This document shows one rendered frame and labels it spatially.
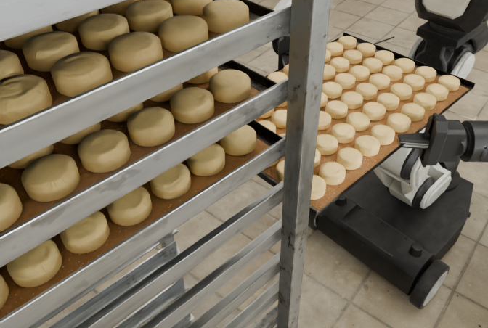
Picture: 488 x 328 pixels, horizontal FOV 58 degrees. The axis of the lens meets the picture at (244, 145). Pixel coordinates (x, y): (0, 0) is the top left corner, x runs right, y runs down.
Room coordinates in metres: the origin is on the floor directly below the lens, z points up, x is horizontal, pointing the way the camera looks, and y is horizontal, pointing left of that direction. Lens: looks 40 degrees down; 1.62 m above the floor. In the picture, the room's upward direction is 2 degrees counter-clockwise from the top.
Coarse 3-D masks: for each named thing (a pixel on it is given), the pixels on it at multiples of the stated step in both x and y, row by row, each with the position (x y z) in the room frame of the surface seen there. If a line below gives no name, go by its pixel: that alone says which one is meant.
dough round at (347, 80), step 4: (336, 76) 0.96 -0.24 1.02; (340, 76) 0.96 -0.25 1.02; (344, 76) 0.96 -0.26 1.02; (348, 76) 0.96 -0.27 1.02; (352, 76) 0.96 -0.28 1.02; (336, 80) 0.95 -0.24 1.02; (340, 80) 0.94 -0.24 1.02; (344, 80) 0.94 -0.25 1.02; (348, 80) 0.94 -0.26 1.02; (352, 80) 0.94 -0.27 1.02; (340, 84) 0.93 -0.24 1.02; (344, 84) 0.93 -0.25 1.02; (348, 84) 0.93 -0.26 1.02; (352, 84) 0.93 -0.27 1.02; (344, 88) 0.93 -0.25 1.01; (348, 88) 0.93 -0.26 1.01
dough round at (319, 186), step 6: (312, 180) 0.59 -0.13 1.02; (318, 180) 0.59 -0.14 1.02; (312, 186) 0.58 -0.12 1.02; (318, 186) 0.58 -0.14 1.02; (324, 186) 0.58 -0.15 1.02; (312, 192) 0.56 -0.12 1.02; (318, 192) 0.56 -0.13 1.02; (324, 192) 0.57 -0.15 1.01; (312, 198) 0.56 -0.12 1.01; (318, 198) 0.56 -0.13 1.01
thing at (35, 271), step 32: (192, 160) 0.42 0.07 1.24; (224, 160) 0.43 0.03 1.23; (160, 192) 0.37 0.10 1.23; (192, 192) 0.38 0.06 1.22; (96, 224) 0.32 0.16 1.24; (128, 224) 0.33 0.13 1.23; (32, 256) 0.28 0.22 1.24; (64, 256) 0.29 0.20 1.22; (96, 256) 0.29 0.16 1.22; (0, 288) 0.24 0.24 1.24; (32, 288) 0.25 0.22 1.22
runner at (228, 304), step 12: (264, 264) 0.46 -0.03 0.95; (276, 264) 0.44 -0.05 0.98; (252, 276) 0.44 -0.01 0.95; (264, 276) 0.42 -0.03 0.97; (240, 288) 0.42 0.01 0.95; (252, 288) 0.41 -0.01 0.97; (228, 300) 0.39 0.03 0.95; (240, 300) 0.39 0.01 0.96; (216, 312) 0.36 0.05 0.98; (228, 312) 0.37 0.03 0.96; (192, 324) 0.35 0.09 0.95; (204, 324) 0.34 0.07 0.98; (216, 324) 0.35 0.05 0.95
